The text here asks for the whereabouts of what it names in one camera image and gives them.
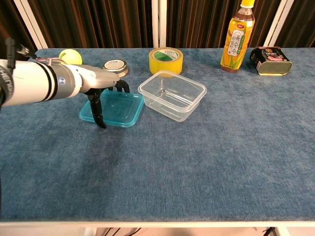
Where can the round silver metal tin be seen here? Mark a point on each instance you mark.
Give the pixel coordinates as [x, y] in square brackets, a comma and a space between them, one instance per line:
[115, 66]

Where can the blue translucent plastic lid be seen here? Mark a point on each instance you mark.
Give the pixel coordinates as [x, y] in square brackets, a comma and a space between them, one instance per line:
[123, 108]

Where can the yellow packing tape roll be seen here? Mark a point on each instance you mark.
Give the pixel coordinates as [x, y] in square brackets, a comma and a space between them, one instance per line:
[160, 65]

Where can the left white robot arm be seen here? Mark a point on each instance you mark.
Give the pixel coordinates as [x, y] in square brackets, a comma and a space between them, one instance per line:
[37, 81]

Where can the yellow corn tea bottle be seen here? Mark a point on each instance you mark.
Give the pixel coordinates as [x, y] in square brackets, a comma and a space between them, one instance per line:
[236, 49]

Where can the yellow tennis ball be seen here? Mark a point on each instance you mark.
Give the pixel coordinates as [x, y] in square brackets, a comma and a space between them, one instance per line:
[71, 56]

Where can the clear plastic food container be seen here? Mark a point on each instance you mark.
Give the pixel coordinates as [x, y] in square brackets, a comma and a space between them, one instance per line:
[172, 96]

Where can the blue table cloth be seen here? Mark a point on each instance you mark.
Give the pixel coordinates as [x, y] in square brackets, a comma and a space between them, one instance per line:
[172, 172]

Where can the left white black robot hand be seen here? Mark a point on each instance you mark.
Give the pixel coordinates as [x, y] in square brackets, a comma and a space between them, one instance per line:
[98, 76]

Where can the white table leg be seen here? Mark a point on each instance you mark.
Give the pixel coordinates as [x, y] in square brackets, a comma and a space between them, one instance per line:
[283, 231]
[90, 231]

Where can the white frame post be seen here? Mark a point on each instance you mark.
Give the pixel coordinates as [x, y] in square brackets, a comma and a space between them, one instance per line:
[159, 22]
[30, 22]
[278, 22]

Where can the black luncheon meat can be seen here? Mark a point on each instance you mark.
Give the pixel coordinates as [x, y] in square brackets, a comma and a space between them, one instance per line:
[270, 61]

